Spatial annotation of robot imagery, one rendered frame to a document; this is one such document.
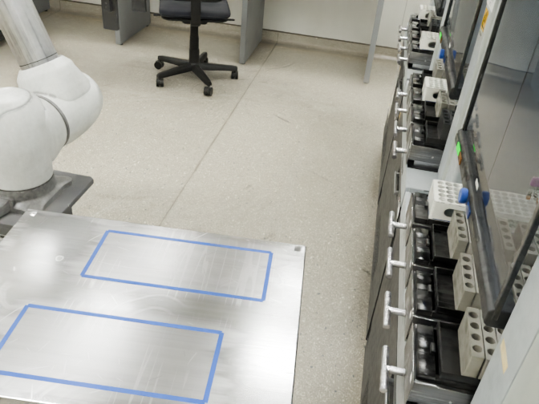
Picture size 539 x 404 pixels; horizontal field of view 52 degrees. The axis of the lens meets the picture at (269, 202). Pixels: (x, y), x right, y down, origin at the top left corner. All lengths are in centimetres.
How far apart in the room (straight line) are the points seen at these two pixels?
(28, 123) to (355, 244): 161
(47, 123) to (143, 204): 132
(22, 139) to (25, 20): 32
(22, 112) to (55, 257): 40
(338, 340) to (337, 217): 78
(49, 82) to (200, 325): 81
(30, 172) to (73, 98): 23
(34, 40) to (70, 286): 71
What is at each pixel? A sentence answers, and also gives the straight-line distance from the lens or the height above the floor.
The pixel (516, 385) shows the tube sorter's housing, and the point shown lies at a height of 98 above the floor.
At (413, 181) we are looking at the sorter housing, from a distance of 164.
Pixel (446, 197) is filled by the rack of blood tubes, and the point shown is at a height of 87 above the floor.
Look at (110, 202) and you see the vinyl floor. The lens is 274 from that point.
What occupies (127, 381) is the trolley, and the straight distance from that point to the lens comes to 92.
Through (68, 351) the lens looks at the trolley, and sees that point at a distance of 97.
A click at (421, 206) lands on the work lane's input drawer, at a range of 138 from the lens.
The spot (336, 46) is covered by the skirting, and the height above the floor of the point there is 4.
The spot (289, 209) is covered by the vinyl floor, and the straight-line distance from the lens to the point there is 271.
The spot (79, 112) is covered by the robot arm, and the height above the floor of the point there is 88.
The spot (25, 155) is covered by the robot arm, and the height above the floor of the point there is 85.
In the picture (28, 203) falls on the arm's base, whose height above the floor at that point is 72.
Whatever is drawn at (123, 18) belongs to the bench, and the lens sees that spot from 470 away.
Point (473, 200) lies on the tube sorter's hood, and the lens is 110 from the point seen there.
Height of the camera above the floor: 154
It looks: 34 degrees down
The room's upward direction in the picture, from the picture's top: 6 degrees clockwise
